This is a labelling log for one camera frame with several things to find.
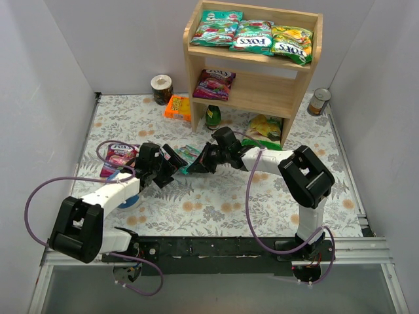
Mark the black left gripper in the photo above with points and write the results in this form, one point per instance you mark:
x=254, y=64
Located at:
x=167, y=169

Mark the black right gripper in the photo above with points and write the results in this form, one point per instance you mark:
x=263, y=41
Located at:
x=209, y=157

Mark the purple fox's candy bag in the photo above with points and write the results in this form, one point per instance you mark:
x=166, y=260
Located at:
x=117, y=155
x=214, y=85

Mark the teal Fox's candy bag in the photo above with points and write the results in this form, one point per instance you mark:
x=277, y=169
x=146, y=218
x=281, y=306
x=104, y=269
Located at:
x=217, y=28
x=253, y=36

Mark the yellow green Fox's candy bag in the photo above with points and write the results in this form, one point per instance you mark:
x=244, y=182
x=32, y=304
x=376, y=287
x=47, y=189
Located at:
x=292, y=42

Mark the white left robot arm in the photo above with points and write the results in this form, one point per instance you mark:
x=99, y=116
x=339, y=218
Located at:
x=79, y=230

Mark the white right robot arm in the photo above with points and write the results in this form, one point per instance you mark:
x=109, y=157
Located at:
x=307, y=178

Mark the orange candy box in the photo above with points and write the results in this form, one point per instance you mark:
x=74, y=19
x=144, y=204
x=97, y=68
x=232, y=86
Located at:
x=178, y=108

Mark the wooden two-tier shelf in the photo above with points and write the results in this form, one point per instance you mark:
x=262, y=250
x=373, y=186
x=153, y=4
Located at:
x=254, y=92

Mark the green glass bottle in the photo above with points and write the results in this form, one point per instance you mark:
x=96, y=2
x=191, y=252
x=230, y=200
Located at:
x=213, y=117

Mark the green cassava chips bag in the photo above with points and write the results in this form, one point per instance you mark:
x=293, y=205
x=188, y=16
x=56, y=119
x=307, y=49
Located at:
x=265, y=130

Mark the dark tape roll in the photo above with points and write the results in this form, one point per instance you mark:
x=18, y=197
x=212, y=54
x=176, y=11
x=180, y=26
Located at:
x=162, y=89

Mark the metal tin can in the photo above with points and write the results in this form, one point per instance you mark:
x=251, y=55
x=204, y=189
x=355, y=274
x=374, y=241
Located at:
x=320, y=97

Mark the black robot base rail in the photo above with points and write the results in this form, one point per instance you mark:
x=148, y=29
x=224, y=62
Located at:
x=229, y=255

